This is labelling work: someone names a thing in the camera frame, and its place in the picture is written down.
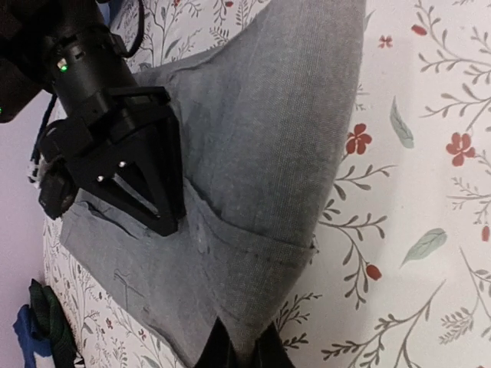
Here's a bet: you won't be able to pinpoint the navy blue t-shirt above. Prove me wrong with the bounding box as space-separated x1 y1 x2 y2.
12 304 55 368

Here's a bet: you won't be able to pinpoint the right robot arm white sleeves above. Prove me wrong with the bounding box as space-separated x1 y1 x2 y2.
1 1 145 123

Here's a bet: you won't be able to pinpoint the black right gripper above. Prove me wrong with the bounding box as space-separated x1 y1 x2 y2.
38 87 185 236

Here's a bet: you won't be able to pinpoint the grey button-up shirt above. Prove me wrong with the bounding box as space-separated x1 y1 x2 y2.
61 1 365 367

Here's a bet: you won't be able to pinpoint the floral patterned table cloth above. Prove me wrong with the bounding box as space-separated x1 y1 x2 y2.
41 0 491 368

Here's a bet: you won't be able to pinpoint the dark green plaid garment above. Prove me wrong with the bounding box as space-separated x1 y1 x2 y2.
29 279 77 368

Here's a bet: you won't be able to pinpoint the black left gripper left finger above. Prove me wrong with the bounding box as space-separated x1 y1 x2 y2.
194 318 234 368

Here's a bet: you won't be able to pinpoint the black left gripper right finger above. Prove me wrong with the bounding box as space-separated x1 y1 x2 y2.
251 324 295 368

